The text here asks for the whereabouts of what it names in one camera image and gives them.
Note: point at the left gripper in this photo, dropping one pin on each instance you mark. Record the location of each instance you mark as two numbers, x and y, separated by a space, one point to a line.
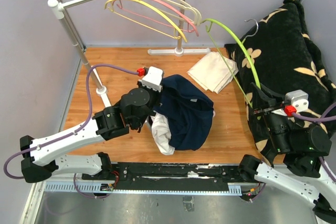
158 94

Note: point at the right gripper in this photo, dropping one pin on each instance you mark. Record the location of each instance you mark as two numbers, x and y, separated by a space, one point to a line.
261 98

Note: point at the white t shirt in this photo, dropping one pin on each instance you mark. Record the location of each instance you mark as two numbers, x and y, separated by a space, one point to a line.
162 134

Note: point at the navy blue t shirt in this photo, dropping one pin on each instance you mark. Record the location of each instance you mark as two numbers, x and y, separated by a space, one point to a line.
188 110

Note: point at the pink white hanger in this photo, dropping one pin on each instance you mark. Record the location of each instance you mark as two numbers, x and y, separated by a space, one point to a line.
180 22

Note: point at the yellow hanger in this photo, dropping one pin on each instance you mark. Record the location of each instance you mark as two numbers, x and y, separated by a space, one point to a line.
135 7

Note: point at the metal clothes rack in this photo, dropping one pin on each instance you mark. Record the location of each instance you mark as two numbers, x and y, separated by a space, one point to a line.
60 11

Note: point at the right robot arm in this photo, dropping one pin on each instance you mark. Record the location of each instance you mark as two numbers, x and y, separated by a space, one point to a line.
304 150

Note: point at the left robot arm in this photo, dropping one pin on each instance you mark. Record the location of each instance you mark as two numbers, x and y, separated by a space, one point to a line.
48 156

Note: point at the black floral blanket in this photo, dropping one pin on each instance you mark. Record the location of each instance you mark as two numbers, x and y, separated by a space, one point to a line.
285 59

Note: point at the folded cream cloth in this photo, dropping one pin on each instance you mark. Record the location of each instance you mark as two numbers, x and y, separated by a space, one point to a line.
212 72

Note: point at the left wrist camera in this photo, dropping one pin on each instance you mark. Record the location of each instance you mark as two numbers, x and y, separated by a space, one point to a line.
151 77

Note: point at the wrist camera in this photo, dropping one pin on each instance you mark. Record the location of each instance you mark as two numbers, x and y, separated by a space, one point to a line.
294 102
151 77

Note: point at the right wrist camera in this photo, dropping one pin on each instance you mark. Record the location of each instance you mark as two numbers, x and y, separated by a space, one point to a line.
294 102

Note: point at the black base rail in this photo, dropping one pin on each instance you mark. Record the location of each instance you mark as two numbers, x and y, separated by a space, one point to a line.
170 177

